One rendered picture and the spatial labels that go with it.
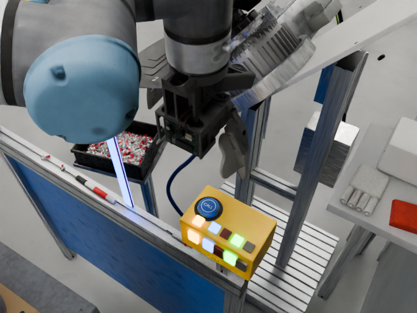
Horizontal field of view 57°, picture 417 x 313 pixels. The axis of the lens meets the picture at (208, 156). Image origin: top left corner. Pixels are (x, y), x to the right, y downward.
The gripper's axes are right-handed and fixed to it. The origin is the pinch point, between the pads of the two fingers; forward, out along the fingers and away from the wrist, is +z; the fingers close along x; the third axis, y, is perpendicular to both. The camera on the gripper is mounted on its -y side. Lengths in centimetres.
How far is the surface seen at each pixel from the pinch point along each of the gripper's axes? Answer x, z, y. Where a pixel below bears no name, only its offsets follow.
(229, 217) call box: 4.3, 15.7, -0.6
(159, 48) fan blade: -29.2, 4.3, -24.2
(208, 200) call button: -0.8, 14.7, -1.0
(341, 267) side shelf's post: 30, 91, -46
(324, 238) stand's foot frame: 20, 115, -69
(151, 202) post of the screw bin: -34, 63, -17
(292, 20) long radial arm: -12, 11, -63
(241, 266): 10.6, 18.3, 5.5
